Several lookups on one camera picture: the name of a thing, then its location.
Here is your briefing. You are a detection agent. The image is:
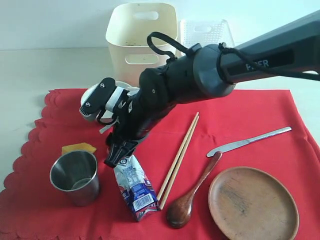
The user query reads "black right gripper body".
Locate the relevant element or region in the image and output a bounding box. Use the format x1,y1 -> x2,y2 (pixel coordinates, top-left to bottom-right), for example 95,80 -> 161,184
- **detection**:
105,93 -> 175,147

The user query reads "blue white milk carton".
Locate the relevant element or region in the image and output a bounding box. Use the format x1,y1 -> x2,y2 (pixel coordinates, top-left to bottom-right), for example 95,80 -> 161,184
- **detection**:
113,155 -> 159,222

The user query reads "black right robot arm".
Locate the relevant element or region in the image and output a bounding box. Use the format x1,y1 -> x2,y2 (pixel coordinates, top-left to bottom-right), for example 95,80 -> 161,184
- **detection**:
105,11 -> 320,168

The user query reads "yellow cheese wedge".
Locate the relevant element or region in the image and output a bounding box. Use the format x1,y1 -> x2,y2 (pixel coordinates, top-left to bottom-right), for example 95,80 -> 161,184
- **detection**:
61,142 -> 97,155

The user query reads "white ceramic bowl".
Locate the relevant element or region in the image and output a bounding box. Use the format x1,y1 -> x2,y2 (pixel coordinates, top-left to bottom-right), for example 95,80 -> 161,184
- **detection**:
80,80 -> 140,123

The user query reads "stainless steel cup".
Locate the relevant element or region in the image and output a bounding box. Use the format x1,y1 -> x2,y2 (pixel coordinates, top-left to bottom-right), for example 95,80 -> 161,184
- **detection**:
49,150 -> 100,207

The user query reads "upper wooden chopstick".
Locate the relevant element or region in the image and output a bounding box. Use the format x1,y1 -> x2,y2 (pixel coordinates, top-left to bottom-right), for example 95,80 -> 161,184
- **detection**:
157,112 -> 199,201

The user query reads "wooden chopstick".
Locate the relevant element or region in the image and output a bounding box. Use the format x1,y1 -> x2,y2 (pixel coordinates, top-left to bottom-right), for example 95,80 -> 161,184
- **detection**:
157,112 -> 199,201
159,115 -> 200,210

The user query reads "red scalloped table cloth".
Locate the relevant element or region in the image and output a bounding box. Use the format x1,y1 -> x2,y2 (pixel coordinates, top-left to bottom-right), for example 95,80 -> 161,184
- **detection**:
0,88 -> 320,240

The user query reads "lower wooden chopstick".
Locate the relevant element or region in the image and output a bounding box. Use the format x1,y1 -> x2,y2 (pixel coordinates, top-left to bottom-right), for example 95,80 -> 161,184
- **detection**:
159,115 -> 200,210

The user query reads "dark wooden spoon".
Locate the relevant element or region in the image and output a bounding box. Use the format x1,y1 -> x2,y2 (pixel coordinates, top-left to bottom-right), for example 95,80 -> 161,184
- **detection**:
166,151 -> 223,229

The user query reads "stainless steel table knife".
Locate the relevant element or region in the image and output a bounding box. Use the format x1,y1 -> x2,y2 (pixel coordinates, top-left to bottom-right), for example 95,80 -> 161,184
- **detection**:
206,126 -> 292,158

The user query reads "cream plastic storage bin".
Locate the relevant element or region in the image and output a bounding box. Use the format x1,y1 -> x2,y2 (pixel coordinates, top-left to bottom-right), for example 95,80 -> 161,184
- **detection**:
105,2 -> 178,87

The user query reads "white perforated plastic basket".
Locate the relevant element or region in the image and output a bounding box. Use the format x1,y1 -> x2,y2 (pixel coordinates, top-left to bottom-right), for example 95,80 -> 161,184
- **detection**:
179,19 -> 235,48

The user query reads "round wooden plate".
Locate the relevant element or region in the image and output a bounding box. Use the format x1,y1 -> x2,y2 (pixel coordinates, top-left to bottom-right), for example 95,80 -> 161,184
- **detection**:
208,166 -> 300,240

